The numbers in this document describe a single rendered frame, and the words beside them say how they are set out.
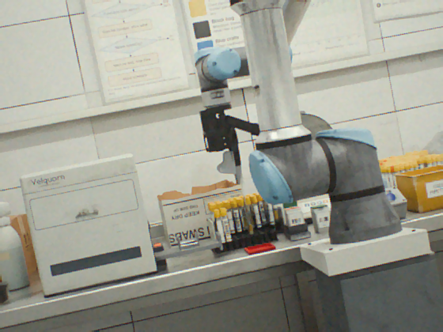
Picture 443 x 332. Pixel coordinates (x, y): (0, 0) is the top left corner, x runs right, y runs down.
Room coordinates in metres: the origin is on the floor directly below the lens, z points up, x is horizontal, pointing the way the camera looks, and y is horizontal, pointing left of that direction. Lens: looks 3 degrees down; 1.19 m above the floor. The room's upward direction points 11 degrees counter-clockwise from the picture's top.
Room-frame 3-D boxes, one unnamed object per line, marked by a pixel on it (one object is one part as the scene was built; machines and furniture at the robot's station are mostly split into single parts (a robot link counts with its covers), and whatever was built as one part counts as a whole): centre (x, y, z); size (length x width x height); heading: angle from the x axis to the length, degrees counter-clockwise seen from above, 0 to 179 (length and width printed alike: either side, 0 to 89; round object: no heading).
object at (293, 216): (1.82, -0.16, 0.92); 0.05 x 0.04 x 0.06; 5
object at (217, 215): (1.86, -0.02, 0.93); 0.17 x 0.09 x 0.11; 97
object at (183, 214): (2.15, 0.09, 0.95); 0.29 x 0.25 x 0.15; 7
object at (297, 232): (1.82, -0.16, 0.89); 0.09 x 0.05 x 0.04; 5
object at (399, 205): (1.80, -0.40, 0.92); 0.13 x 0.07 x 0.08; 7
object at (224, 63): (1.77, -0.07, 1.35); 0.11 x 0.11 x 0.08; 15
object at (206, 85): (1.86, -0.02, 1.35); 0.09 x 0.08 x 0.11; 15
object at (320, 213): (1.84, -0.23, 0.91); 0.05 x 0.04 x 0.07; 7
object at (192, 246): (1.75, 0.14, 0.92); 0.21 x 0.07 x 0.05; 97
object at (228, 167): (1.84, -0.02, 1.09); 0.06 x 0.03 x 0.09; 97
